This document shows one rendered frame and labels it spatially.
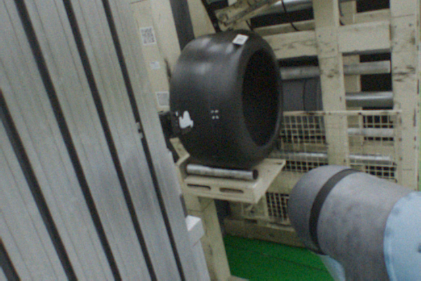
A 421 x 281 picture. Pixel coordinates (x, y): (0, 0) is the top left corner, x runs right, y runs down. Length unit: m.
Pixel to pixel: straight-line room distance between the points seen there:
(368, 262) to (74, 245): 0.30
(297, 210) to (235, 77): 0.86
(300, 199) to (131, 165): 0.22
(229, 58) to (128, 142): 0.93
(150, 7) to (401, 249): 1.35
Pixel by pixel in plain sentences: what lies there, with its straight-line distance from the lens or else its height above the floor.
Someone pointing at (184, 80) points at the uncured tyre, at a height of 1.34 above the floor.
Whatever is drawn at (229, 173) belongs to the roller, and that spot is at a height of 0.91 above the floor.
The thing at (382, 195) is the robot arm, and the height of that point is 1.36.
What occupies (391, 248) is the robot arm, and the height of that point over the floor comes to 1.34.
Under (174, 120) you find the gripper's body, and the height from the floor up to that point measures 1.27.
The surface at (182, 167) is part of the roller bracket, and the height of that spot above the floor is 0.93.
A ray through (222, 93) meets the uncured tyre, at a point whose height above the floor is 1.29.
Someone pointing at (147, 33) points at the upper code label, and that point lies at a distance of 1.60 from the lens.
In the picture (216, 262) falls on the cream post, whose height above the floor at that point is 0.28.
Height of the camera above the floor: 1.59
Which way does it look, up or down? 19 degrees down
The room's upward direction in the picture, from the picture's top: 12 degrees counter-clockwise
